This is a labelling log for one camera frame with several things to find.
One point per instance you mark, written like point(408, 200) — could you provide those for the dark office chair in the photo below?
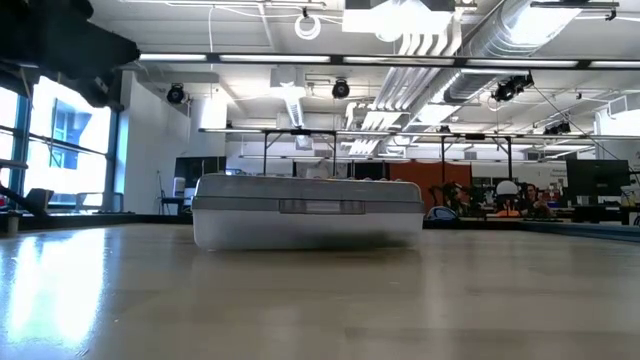
point(172, 202)

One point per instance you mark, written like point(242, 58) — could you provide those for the large glass window wall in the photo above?
point(70, 160)

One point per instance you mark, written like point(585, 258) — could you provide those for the person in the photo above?
point(532, 197)

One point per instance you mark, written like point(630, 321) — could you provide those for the black ceiling spotlight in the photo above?
point(340, 89)
point(510, 89)
point(176, 94)

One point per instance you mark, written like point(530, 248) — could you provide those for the black background rig frame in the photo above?
point(475, 136)
point(300, 132)

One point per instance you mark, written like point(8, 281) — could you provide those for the blue rounded object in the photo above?
point(441, 215)

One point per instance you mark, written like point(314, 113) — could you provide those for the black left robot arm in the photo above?
point(60, 40)

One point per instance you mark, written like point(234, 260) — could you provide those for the small grey cylinder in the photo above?
point(12, 224)

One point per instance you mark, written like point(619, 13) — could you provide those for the long linear ceiling light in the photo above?
point(275, 58)

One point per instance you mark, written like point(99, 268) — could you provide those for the black wall screen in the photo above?
point(200, 170)

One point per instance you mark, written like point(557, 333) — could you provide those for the black computer monitor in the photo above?
point(597, 177)

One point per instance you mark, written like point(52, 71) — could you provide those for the clear plastic supply box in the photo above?
point(300, 225)

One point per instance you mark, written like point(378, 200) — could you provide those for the silver round air duct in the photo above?
point(500, 35)

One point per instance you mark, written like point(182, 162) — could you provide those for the white round object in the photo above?
point(507, 188)

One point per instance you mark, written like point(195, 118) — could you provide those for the white ceiling light panel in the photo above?
point(400, 20)

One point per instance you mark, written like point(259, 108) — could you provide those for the white ceiling duct bundle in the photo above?
point(400, 90)

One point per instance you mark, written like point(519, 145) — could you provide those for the orange partition panel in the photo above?
point(420, 185)

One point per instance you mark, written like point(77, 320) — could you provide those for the black background robot arm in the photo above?
point(452, 195)

